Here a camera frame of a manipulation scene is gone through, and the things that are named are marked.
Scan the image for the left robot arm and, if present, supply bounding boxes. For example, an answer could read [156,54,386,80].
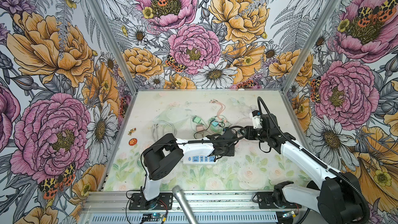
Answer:
[141,126,246,202]

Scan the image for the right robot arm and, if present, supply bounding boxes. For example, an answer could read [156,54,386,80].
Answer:
[245,111,370,224]

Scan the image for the white blue power strip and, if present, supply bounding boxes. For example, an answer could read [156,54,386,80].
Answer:
[183,156,216,165]

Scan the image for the pink USB charger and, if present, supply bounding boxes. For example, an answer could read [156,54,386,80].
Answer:
[196,124,205,132]

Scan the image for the green USB charger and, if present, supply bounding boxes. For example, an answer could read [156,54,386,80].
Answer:
[192,116,202,124]

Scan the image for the silver microphone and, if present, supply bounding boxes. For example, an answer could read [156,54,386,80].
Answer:
[172,185,199,224]

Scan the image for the red round sticker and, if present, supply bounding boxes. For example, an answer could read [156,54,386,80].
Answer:
[129,138,137,146]

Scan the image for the clown sticker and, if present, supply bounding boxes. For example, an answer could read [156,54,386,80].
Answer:
[128,128,136,136]

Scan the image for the small green circuit board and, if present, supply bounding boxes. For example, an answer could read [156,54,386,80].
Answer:
[141,213,166,224]

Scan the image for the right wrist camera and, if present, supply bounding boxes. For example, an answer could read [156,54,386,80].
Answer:
[249,110,262,129]

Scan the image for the green USB cable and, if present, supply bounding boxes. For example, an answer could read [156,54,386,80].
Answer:
[189,114,232,133]

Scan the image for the pink multi-head USB cable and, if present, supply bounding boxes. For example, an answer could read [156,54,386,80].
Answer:
[209,99,229,125]

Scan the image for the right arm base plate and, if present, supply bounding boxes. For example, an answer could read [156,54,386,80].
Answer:
[252,191,302,209]

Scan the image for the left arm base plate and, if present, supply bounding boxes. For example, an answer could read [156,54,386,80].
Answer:
[127,192,174,211]

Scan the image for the aluminium front rail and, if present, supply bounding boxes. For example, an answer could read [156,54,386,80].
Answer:
[79,190,310,224]

